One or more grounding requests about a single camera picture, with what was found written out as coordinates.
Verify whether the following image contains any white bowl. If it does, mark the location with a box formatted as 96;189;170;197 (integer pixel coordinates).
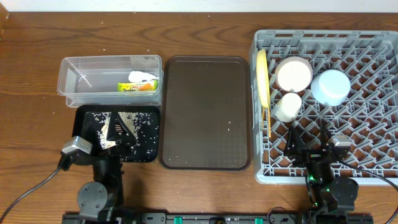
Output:
275;57;313;92

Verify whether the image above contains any clear plastic bin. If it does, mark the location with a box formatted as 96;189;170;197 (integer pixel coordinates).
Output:
57;55;163;107

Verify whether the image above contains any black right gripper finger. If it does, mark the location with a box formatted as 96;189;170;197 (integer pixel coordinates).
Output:
320;119;333;146
284;126;303;156

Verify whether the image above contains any yellow plate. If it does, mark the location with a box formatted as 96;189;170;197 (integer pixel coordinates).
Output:
256;49;270;108

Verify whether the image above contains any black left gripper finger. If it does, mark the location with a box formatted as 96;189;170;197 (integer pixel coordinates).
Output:
111;113;136;146
99;117;116;149

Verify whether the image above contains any blue bowl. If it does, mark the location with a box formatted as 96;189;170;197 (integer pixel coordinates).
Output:
311;70;351;106

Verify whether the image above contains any green pandan cake wrapper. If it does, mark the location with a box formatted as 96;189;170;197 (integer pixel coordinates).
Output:
117;80;158;92

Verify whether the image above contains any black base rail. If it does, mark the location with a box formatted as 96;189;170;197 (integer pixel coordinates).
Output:
61;213;374;224

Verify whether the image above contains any white tissue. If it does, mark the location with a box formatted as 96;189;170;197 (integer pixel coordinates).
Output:
128;71;159;83

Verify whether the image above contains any rice food waste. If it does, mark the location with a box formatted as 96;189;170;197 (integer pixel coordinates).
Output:
85;112;159;157

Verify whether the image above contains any grey dishwasher rack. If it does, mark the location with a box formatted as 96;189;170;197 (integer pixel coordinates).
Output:
249;30;397;185

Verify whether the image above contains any dark brown serving tray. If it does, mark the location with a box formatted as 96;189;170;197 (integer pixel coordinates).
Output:
159;56;252;171

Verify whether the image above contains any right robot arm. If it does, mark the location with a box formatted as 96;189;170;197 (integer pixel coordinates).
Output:
284;126;359;223

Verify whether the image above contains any white paper cup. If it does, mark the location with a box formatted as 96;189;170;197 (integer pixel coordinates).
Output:
275;93;302;123

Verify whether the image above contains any black plastic tray bin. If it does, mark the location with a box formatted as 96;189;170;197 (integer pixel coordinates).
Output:
72;105;160;162

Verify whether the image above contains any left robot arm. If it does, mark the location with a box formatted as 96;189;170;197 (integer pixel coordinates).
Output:
77;112;139;223

